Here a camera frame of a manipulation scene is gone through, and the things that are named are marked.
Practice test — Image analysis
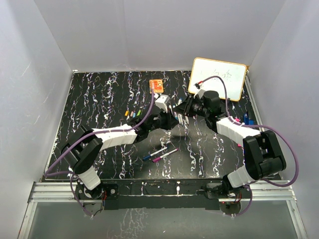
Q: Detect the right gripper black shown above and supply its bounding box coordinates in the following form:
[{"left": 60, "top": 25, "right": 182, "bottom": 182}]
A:
[{"left": 173, "top": 94, "right": 209, "bottom": 118}]

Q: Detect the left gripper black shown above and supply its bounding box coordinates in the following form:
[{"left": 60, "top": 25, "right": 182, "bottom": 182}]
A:
[{"left": 148, "top": 108, "right": 178, "bottom": 133}]

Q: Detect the cyan marker pen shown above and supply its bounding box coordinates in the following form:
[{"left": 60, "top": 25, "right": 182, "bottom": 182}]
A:
[{"left": 174, "top": 113, "right": 182, "bottom": 120}]

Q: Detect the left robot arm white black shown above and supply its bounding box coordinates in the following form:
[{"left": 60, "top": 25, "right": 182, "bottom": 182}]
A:
[{"left": 61, "top": 110, "right": 179, "bottom": 199}]

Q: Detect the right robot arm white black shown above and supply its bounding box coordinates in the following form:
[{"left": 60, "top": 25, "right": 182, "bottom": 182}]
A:
[{"left": 174, "top": 91, "right": 287, "bottom": 198}]

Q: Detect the magenta marker pen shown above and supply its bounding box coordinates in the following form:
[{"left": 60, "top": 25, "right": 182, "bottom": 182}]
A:
[{"left": 153, "top": 148, "right": 179, "bottom": 163}]

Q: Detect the dark blue marker pen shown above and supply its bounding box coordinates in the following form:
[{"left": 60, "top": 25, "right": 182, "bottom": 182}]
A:
[{"left": 143, "top": 146, "right": 168, "bottom": 161}]

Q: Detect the blue object at edge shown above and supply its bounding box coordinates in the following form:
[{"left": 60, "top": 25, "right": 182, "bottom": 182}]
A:
[{"left": 243, "top": 112, "right": 254, "bottom": 125}]

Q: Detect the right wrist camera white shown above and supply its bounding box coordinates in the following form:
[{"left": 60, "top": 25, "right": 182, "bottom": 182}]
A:
[{"left": 194, "top": 82, "right": 205, "bottom": 99}]

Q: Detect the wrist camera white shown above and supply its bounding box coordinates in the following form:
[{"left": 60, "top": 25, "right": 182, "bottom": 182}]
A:
[
  {"left": 194, "top": 82, "right": 205, "bottom": 99},
  {"left": 155, "top": 95, "right": 170, "bottom": 113}
]

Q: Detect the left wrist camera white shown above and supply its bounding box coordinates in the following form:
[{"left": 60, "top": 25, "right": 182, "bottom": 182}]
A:
[{"left": 155, "top": 95, "right": 170, "bottom": 113}]

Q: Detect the white board orange frame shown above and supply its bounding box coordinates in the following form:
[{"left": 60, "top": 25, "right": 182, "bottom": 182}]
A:
[{"left": 188, "top": 57, "right": 247, "bottom": 102}]

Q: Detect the black base frame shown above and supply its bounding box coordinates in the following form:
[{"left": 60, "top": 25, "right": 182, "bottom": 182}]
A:
[{"left": 71, "top": 179, "right": 252, "bottom": 214}]

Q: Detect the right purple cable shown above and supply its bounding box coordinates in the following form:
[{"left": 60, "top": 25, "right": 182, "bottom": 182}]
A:
[{"left": 199, "top": 76, "right": 300, "bottom": 217}]

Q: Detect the purple cable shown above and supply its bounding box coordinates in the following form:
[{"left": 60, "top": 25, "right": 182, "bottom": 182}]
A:
[
  {"left": 199, "top": 76, "right": 300, "bottom": 217},
  {"left": 44, "top": 83, "right": 158, "bottom": 217}
]

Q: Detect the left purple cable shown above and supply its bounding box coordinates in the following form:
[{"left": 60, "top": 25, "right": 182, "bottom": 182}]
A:
[{"left": 44, "top": 83, "right": 158, "bottom": 217}]

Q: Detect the aluminium rail frame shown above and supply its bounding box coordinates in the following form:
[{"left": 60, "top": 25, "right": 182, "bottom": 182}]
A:
[{"left": 18, "top": 179, "right": 307, "bottom": 239}]

